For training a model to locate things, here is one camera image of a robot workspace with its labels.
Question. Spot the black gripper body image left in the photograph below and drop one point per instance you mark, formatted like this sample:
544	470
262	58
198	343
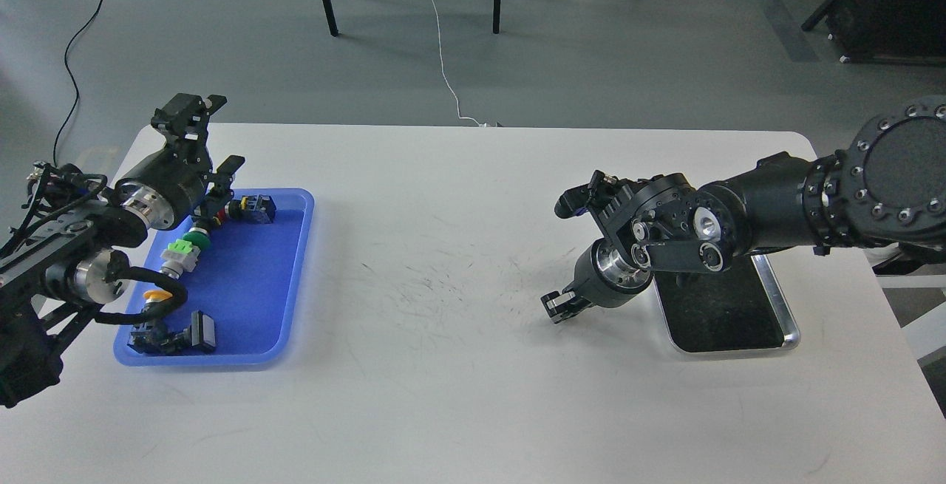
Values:
165	187

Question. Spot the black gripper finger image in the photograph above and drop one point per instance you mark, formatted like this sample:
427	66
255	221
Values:
565	304
221	193
183	122

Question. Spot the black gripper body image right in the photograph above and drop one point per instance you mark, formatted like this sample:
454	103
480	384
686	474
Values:
603	279

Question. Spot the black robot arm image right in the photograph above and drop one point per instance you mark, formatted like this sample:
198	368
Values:
886	188

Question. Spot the blue plastic tray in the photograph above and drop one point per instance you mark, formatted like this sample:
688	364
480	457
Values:
247	282

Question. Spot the silver metal tray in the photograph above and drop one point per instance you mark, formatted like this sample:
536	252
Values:
738	313

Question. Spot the black cabinet top right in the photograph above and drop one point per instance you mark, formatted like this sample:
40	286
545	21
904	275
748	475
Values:
884	31

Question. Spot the red push button switch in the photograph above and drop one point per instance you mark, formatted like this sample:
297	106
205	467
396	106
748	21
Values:
257	209

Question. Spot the green push button switch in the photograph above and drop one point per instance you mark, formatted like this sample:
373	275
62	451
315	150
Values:
182	255

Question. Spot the yellow push button switch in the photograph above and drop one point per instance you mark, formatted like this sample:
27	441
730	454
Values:
153	336

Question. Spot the black square button switch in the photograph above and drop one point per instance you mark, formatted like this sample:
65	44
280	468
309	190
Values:
199	335

